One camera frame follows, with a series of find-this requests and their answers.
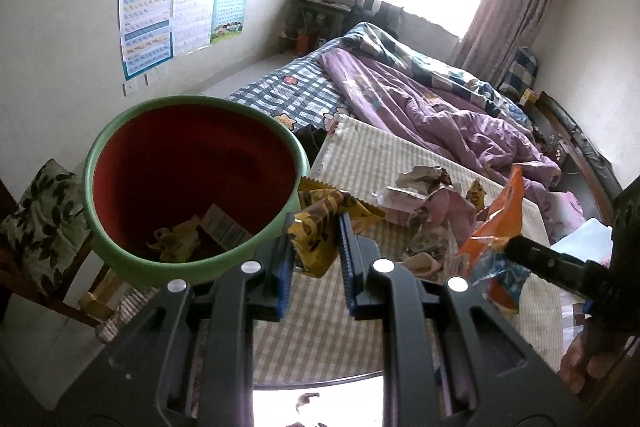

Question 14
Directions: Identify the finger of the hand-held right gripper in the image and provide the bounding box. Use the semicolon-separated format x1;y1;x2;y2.
504;234;613;303

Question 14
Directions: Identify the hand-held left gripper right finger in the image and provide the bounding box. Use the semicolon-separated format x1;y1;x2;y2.
337;212;578;424

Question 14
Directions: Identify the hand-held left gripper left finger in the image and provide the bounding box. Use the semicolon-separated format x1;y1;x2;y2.
67;214;297;424

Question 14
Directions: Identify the yellow snack wrapper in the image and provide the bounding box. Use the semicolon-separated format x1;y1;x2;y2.
292;177;387;279

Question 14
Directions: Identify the orange snack bag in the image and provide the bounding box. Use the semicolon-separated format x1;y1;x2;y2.
456;164;532;313

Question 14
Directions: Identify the pink wrapper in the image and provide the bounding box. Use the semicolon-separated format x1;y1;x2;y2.
407;187;478;253

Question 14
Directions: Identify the green basin with red inside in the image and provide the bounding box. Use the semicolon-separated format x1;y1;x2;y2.
82;95;312;286

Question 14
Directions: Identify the person's right hand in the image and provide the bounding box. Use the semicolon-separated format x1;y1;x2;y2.
557;329;632;395

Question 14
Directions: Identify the pale plastic container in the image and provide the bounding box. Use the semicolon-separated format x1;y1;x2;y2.
550;218;613;268

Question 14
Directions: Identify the pink cloth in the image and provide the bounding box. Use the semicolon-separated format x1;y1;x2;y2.
547;189;586;243

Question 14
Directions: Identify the white label paper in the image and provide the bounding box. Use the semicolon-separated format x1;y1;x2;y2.
200;204;253;250

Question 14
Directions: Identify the crumpled white printed wrapper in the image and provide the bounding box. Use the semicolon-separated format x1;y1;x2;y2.
400;227;468;283

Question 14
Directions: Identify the dark wooden headboard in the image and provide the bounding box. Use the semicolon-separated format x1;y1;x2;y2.
537;92;616;228

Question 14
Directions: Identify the small yellow wrapper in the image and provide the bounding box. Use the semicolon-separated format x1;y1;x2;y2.
465;179;489;212

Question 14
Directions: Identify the pale yellow crumpled wrapper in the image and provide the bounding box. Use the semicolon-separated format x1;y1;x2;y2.
147;217;203;263

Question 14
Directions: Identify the beige checked mat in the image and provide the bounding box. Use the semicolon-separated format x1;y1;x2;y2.
95;114;566;388

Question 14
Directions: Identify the crumpled white brown paper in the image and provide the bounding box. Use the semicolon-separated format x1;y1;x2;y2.
372;164;453;214

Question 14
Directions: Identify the black cloth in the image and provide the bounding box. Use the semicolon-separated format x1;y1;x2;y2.
295;124;328;168

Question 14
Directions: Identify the purple quilt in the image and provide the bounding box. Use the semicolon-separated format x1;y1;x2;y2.
319;47;563;208

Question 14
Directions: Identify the blue checked bedsheet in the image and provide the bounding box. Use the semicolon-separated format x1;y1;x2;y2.
225;51;358;132

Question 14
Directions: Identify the blue checked pillow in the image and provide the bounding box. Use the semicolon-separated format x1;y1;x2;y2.
500;47;541;100

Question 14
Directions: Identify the blue patchwork quilt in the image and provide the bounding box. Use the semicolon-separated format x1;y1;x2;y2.
341;22;533;128

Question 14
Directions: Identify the wooden chair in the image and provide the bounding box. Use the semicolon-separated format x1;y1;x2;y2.
0;179;126;329

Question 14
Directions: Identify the leaf-print cushion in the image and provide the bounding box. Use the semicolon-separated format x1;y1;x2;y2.
0;158;96;295

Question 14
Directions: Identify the long pink curtain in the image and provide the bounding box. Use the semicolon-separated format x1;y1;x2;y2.
452;0;561;82

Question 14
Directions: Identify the dark cluttered desk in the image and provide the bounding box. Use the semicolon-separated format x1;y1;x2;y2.
280;0;351;55

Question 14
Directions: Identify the green chart wall poster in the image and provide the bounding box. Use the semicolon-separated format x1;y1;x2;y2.
210;0;250;44

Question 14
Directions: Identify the white chart wall poster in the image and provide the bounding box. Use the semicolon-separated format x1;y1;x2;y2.
171;0;221;58

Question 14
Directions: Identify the blue striped wall poster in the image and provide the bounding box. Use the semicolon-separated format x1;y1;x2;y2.
117;0;176;82

